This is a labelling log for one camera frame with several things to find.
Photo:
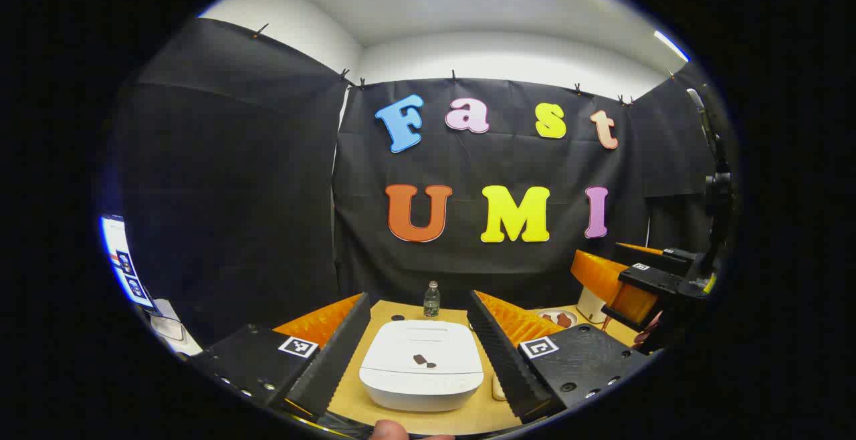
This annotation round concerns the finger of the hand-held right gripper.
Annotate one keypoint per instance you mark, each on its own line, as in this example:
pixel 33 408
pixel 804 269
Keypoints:
pixel 675 259
pixel 598 273

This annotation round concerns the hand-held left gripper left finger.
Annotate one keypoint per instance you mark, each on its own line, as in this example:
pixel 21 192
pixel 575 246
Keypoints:
pixel 334 360

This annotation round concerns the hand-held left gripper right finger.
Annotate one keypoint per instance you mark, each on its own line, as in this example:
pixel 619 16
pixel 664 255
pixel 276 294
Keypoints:
pixel 498 360

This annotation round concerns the dark rice cooker button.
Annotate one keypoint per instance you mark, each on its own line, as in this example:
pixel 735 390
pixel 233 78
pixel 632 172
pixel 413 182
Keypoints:
pixel 421 360

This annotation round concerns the white rice cooker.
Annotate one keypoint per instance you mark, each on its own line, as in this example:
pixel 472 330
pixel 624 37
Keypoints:
pixel 421 386

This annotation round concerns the white toaster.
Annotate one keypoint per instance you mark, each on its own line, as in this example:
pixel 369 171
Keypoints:
pixel 590 305

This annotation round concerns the white round plate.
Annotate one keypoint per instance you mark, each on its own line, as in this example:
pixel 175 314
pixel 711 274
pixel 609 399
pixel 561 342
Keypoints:
pixel 552 311

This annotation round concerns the clear plastic water bottle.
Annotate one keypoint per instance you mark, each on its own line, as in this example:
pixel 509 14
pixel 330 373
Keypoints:
pixel 431 303

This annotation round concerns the white flat object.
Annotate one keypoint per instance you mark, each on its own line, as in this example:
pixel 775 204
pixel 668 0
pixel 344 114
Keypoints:
pixel 170 326

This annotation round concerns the ceiling light panel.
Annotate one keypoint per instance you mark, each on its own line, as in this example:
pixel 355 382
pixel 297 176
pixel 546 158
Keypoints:
pixel 671 44

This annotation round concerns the black backdrop cloth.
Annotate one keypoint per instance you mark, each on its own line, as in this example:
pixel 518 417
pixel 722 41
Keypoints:
pixel 234 192

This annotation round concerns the computer monitor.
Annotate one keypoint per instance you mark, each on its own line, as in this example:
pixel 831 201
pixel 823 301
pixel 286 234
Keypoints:
pixel 124 259

